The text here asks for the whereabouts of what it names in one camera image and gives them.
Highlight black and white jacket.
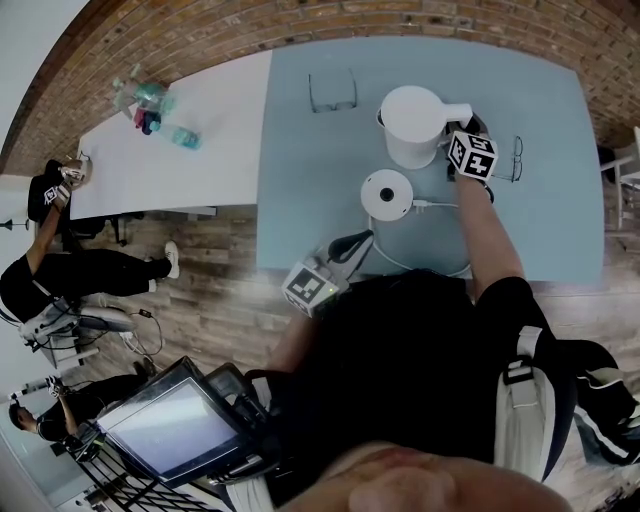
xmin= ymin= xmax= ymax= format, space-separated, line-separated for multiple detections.
xmin=549 ymin=339 xmax=640 ymax=469

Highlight white round kettle base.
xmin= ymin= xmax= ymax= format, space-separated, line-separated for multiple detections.
xmin=360 ymin=168 xmax=415 ymax=223

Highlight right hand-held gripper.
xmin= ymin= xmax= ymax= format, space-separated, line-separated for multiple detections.
xmin=444 ymin=113 xmax=501 ymax=185

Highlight person's head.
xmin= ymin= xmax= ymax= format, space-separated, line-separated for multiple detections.
xmin=294 ymin=440 xmax=571 ymax=512

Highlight clear bottle with blue liquid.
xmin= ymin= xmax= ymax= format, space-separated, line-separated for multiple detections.
xmin=159 ymin=122 xmax=203 ymax=150

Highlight black wire rack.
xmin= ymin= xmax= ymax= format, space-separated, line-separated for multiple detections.
xmin=74 ymin=439 xmax=226 ymax=512

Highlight black framed eyeglasses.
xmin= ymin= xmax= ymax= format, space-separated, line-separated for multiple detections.
xmin=492 ymin=135 xmax=525 ymax=184
xmin=307 ymin=67 xmax=359 ymax=115

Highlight black office chair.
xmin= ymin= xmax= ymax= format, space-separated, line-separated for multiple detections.
xmin=27 ymin=159 xmax=126 ymax=246

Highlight person's torso in black shirt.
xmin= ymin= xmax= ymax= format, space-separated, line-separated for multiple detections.
xmin=264 ymin=268 xmax=576 ymax=471

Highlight pink and navy cloth bundle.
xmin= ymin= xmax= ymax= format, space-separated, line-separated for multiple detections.
xmin=132 ymin=107 xmax=164 ymax=136

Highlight white table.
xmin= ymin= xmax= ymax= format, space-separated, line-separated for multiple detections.
xmin=68 ymin=48 xmax=275 ymax=221

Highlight clear green plastic bottle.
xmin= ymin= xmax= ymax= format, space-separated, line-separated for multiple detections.
xmin=110 ymin=64 xmax=179 ymax=119

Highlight person's left forearm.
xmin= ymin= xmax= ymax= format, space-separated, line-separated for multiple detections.
xmin=269 ymin=312 xmax=326 ymax=374

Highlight white power cable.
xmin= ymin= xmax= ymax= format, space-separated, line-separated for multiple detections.
xmin=367 ymin=197 xmax=474 ymax=279

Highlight white electric kettle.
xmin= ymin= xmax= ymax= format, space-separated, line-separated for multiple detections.
xmin=375 ymin=84 xmax=474 ymax=170

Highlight silver metal teapot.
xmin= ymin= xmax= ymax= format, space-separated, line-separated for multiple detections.
xmin=58 ymin=155 xmax=95 ymax=190

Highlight grey shoulder strap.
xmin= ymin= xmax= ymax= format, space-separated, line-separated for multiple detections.
xmin=494 ymin=324 xmax=576 ymax=481
xmin=219 ymin=477 xmax=274 ymax=512

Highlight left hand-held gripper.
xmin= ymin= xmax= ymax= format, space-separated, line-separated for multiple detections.
xmin=280 ymin=228 xmax=376 ymax=320

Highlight white office chair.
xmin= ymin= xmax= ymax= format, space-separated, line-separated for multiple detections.
xmin=17 ymin=294 xmax=139 ymax=369

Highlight person's right forearm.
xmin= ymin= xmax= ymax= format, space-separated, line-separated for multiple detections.
xmin=452 ymin=174 xmax=526 ymax=306

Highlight black monitor mount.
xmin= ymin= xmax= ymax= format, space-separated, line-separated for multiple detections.
xmin=204 ymin=362 xmax=281 ymax=486

